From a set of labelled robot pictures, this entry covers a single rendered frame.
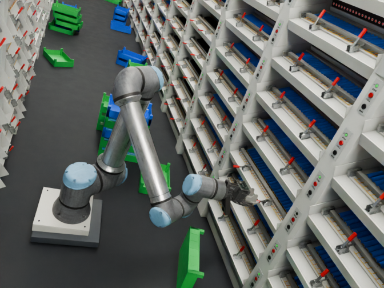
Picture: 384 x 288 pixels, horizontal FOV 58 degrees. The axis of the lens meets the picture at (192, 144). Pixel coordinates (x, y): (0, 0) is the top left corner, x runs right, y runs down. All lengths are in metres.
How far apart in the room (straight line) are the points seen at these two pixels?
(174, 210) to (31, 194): 0.99
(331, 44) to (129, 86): 0.80
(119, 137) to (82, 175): 0.26
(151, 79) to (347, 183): 0.87
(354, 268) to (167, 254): 1.03
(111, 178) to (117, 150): 0.18
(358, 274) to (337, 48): 0.81
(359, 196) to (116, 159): 1.09
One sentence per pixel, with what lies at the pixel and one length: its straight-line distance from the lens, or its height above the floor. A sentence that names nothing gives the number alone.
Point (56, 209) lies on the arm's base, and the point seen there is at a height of 0.15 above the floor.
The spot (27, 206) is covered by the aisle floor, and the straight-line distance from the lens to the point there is 2.10.
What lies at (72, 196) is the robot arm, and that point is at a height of 0.27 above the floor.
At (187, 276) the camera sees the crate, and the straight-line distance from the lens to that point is 1.71.
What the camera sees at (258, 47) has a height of 1.09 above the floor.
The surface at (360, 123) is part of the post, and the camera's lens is 1.30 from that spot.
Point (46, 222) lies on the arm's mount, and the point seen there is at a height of 0.10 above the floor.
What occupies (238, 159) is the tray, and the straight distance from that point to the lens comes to 1.94.
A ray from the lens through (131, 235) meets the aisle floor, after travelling 2.02.
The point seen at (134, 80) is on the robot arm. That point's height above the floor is 0.92.
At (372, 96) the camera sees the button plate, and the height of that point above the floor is 1.21.
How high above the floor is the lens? 1.45
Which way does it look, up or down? 29 degrees down
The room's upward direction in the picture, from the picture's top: 20 degrees clockwise
